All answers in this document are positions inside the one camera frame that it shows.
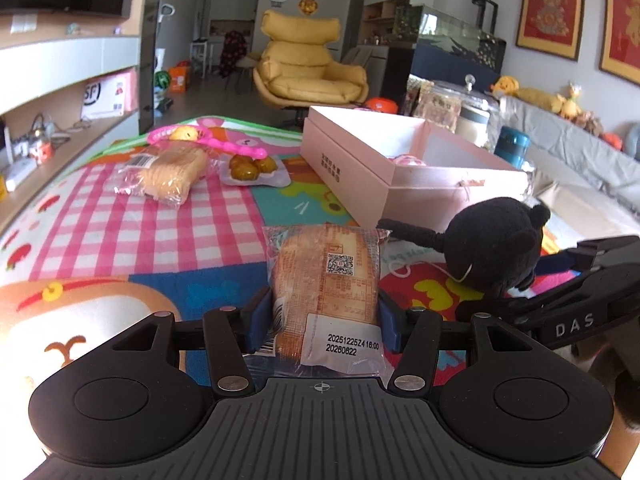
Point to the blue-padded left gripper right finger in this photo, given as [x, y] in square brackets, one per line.
[393, 322]

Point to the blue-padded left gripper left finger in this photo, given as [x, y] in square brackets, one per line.
[256, 319]

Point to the packaged bread with QR label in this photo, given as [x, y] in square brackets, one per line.
[324, 281]

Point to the black plush toy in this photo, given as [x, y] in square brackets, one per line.
[491, 246]

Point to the tray of brown buns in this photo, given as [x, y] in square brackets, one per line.
[241, 170]

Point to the packaged bread slices bag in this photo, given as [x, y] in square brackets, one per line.
[163, 172]

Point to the pink plastic strainer scoop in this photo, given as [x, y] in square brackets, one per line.
[203, 136]

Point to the grey sofa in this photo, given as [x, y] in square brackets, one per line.
[591, 189]

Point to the colourful cartoon play mat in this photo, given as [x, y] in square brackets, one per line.
[81, 263]

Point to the pink gift box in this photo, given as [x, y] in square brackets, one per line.
[403, 168]

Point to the teal thermos bottle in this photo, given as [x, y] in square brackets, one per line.
[512, 146]

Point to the yellow giraffe plush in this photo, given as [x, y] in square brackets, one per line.
[570, 108]

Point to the large glass jar with lid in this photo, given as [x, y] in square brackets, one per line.
[459, 109]

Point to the yellow plush bear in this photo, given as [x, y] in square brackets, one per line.
[509, 86]

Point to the yellow lounge armchair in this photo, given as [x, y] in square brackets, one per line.
[296, 68]

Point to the orange cardboard box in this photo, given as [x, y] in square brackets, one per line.
[180, 77]

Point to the white SF express parcel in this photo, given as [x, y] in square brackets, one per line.
[111, 95]

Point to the glass fish tank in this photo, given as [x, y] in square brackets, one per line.
[439, 30]

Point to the red framed wall picture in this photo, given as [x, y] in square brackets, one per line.
[551, 27]

